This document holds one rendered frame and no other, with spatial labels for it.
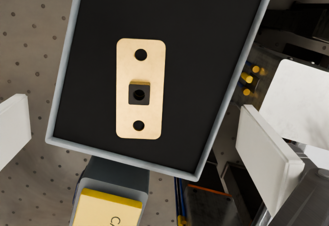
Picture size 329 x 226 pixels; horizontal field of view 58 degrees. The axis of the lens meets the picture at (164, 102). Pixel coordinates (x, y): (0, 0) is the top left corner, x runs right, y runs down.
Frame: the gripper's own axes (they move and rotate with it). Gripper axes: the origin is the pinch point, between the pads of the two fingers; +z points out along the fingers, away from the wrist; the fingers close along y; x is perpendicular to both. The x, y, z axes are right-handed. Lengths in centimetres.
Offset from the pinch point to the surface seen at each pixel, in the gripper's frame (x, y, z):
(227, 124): -21, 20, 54
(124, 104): -1.0, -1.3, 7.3
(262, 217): -24.7, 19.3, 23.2
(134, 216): -12.5, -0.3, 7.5
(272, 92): -0.9, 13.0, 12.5
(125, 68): 2.0, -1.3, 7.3
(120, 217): -12.6, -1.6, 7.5
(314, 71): 1.5, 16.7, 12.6
